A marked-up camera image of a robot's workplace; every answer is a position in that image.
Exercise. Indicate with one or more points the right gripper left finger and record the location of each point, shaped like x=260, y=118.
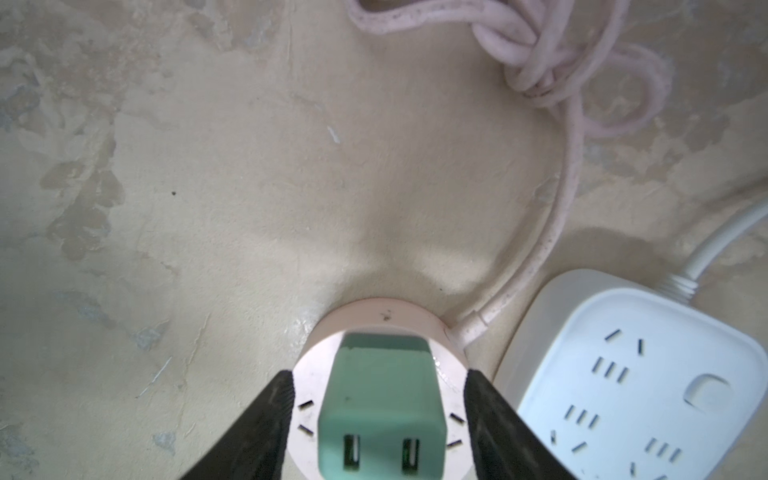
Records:
x=254, y=447

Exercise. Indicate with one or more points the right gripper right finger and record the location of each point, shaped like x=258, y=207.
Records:
x=503, y=447

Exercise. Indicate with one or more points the green plug adapter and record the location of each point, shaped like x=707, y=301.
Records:
x=382, y=415

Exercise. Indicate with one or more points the white square power strip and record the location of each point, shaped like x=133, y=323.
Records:
x=620, y=382

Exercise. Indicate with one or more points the pink round power strip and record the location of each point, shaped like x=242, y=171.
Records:
x=384, y=316

